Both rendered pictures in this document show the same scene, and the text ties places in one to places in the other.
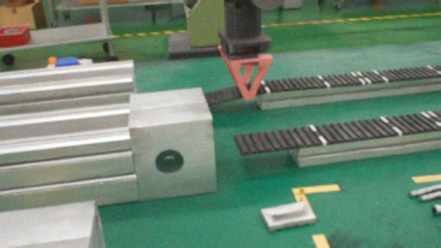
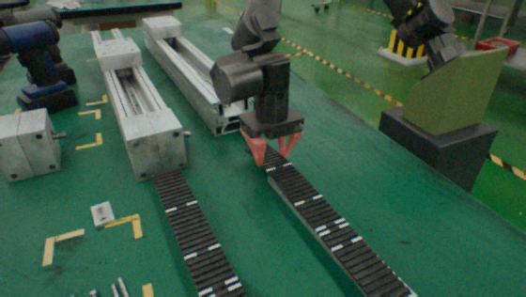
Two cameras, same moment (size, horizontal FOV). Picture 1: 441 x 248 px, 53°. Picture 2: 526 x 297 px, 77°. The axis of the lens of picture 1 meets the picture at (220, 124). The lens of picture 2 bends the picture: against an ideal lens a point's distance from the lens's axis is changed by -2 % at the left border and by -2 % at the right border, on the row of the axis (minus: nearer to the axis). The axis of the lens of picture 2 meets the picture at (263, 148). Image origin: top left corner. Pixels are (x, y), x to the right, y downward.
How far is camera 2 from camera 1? 0.74 m
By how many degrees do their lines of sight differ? 61
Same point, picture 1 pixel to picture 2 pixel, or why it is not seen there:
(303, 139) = (170, 200)
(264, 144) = (163, 182)
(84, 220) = (29, 131)
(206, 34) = (416, 113)
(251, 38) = (258, 120)
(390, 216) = (97, 267)
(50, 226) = (28, 125)
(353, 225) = (90, 247)
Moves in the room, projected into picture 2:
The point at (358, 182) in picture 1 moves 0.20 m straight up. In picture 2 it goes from (144, 248) to (111, 134)
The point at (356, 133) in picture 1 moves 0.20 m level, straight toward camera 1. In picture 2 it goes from (183, 228) to (48, 229)
